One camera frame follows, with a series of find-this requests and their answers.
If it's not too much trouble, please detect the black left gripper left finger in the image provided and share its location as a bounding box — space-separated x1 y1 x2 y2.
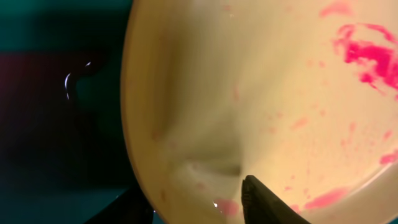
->
85 187 154 224

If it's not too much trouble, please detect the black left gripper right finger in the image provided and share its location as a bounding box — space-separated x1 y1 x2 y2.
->
241 175 310 224

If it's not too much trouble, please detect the teal serving tray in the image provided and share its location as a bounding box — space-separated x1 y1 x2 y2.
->
1 0 141 223

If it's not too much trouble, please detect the yellow plate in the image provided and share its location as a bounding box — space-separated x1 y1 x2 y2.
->
121 0 397 223

